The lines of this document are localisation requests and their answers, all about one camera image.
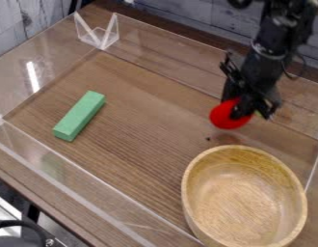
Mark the black metal table frame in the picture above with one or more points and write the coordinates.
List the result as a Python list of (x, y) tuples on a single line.
[(44, 229)]

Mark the clear acrylic corner bracket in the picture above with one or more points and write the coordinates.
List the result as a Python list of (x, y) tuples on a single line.
[(97, 37)]

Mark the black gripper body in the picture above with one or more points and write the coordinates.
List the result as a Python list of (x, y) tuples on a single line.
[(256, 75)]

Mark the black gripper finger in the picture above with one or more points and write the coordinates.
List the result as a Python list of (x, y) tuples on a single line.
[(231, 90), (244, 106)]

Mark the clear acrylic enclosure wall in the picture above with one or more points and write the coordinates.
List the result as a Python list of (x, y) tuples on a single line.
[(110, 185)]

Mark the red plush strawberry toy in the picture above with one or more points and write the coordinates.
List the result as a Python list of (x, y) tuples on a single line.
[(220, 115)]

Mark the green rectangular block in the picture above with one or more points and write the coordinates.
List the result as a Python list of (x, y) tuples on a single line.
[(78, 115)]

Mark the wooden oval bowl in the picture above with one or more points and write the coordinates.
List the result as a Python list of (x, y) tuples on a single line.
[(243, 199)]

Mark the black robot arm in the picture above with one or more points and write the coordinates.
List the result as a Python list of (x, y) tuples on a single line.
[(284, 31)]

